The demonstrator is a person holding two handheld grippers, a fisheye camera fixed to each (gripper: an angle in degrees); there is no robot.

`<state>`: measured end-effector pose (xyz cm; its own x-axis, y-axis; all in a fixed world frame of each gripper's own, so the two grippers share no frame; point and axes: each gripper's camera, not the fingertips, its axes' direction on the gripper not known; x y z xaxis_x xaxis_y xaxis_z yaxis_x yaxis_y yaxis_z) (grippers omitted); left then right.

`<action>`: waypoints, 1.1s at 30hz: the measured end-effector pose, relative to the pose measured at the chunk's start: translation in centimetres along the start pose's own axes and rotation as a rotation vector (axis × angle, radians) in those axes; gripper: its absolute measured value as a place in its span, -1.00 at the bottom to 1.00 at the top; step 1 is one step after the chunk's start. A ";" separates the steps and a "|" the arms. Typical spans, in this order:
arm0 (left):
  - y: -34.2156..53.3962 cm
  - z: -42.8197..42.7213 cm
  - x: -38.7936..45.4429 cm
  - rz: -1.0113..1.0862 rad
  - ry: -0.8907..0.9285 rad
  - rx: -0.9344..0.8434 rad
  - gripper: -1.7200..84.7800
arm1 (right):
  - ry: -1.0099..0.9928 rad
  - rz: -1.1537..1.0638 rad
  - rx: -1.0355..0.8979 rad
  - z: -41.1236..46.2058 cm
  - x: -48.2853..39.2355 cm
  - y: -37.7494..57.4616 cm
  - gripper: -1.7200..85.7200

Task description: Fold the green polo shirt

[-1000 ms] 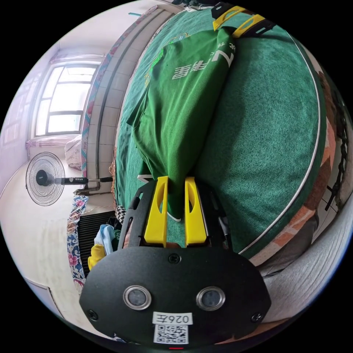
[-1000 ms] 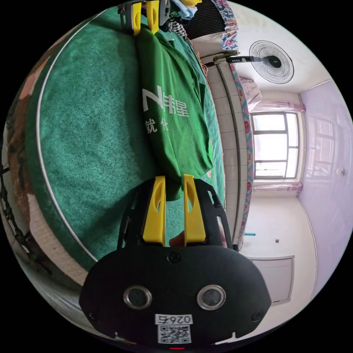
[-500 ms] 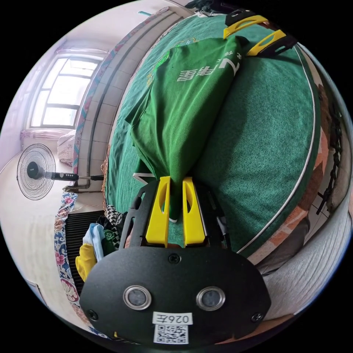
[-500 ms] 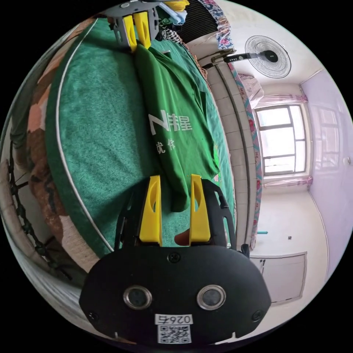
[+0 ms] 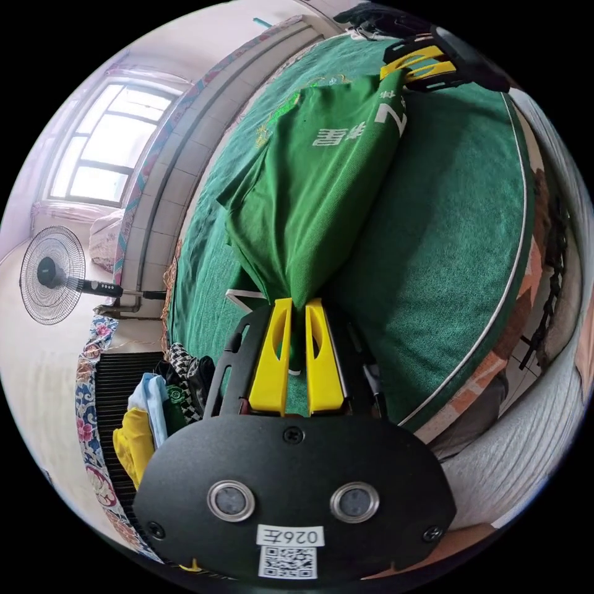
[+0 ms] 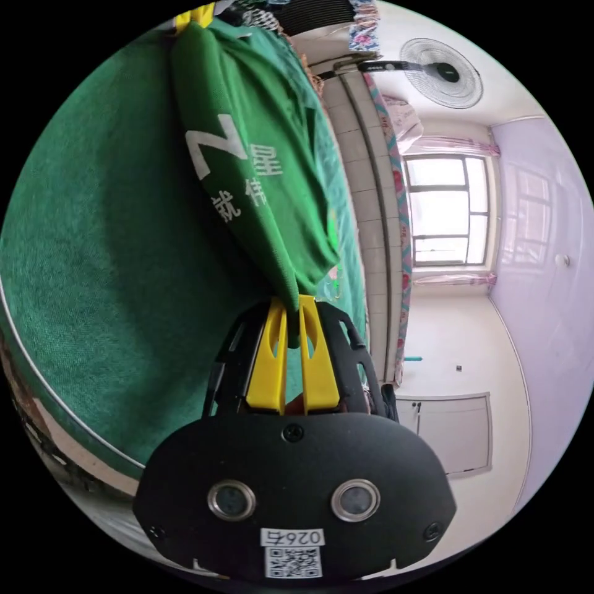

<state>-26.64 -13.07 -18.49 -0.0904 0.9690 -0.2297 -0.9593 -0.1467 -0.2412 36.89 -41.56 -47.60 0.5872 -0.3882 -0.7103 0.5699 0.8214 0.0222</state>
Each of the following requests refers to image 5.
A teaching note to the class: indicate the green polo shirt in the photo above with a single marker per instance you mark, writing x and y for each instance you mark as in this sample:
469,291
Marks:
315,199

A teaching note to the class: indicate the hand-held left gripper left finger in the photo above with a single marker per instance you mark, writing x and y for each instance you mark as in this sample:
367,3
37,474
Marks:
270,371

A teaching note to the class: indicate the person's left forearm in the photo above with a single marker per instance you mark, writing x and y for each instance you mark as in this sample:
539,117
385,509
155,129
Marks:
468,537

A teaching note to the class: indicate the black standing fan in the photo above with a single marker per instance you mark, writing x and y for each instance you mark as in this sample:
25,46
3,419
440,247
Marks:
51,274

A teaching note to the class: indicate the window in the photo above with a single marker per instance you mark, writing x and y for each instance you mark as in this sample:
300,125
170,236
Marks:
104,148

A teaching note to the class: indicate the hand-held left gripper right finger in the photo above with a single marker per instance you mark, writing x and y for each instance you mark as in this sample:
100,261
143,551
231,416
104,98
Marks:
327,376

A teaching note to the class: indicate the pink folded quilt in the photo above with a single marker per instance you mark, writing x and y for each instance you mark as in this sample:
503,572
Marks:
107,241

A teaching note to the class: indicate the person's body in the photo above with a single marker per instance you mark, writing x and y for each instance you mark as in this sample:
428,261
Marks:
515,464

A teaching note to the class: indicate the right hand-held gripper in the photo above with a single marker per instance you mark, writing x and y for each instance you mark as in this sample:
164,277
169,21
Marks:
466,52

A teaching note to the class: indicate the pile of clothes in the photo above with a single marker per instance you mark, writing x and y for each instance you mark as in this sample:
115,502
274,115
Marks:
139,441

